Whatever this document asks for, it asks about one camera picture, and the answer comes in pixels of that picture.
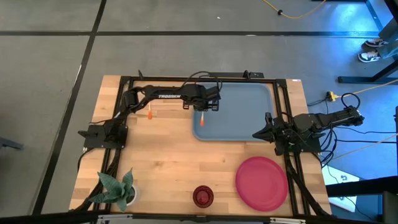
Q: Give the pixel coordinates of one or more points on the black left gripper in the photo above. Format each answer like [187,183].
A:
[199,104]

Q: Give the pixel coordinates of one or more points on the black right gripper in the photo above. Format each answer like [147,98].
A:
[278,130]

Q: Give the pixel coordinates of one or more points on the orange and white utensil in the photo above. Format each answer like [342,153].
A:
[150,115]
[202,122]

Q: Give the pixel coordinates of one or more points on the pink round plate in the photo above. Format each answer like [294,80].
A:
[261,183]

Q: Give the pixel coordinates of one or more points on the red faceted plastic cup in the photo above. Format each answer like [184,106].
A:
[203,196]

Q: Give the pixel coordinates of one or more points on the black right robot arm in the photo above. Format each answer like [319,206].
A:
[314,121]

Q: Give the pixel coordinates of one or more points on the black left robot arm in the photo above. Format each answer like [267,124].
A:
[169,95]

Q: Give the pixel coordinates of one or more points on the blue-grey plastic tray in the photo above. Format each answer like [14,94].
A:
[242,115]

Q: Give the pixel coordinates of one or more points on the yellow power splitter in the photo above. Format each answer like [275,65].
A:
[332,96]

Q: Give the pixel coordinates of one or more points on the white floor sheet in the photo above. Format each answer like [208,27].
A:
[334,172]

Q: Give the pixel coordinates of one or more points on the white plant pot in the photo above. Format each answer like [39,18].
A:
[133,196]

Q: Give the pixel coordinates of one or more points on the black overhead crossbeam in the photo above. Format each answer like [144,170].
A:
[186,219]

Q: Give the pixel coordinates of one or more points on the black metal beam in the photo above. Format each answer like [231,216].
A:
[367,185]

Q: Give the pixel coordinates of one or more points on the green artificial plant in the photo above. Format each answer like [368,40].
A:
[113,186]

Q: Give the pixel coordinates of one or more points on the black and white sneaker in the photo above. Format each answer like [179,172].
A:
[368,56]
[374,43]

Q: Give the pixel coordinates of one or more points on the person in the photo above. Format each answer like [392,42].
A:
[390,31]

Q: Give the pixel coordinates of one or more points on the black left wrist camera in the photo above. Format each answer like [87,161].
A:
[213,92]

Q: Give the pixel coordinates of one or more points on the black aluminium table frame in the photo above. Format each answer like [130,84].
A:
[155,79]

